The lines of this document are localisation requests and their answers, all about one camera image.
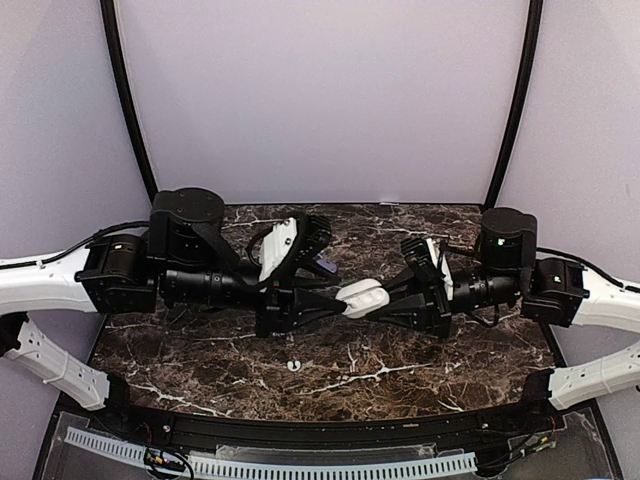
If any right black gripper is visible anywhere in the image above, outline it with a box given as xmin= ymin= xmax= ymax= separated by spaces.
xmin=364 ymin=264 xmax=524 ymax=341

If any white earbud charging case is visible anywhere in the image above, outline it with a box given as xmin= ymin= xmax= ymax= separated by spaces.
xmin=335 ymin=278 xmax=390 ymax=319

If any white earbud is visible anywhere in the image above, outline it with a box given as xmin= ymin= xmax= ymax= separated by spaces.
xmin=287 ymin=360 xmax=302 ymax=372

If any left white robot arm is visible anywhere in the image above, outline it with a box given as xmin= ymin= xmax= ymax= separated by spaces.
xmin=1 ymin=187 xmax=346 ymax=436

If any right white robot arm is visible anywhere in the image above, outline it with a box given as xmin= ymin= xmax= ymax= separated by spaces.
xmin=366 ymin=207 xmax=639 ymax=337

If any purple grey earbud case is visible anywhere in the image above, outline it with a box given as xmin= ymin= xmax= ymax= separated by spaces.
xmin=317 ymin=259 xmax=338 ymax=275

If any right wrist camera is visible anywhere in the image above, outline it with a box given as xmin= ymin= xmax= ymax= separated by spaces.
xmin=400 ymin=237 xmax=454 ymax=301

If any white slotted cable duct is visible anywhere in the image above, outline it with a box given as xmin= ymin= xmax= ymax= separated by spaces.
xmin=64 ymin=427 xmax=477 ymax=479

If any black front rail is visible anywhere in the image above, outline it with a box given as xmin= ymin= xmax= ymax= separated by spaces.
xmin=55 ymin=394 xmax=565 ymax=451

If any right black frame post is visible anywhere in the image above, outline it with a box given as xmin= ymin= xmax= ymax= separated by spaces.
xmin=481 ymin=0 xmax=544 ymax=211

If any black frame post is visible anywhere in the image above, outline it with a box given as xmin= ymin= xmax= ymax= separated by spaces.
xmin=99 ymin=0 xmax=159 ymax=204
xmin=481 ymin=0 xmax=544 ymax=211

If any left black frame post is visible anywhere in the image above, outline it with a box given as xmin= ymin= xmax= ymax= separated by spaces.
xmin=99 ymin=0 xmax=159 ymax=204

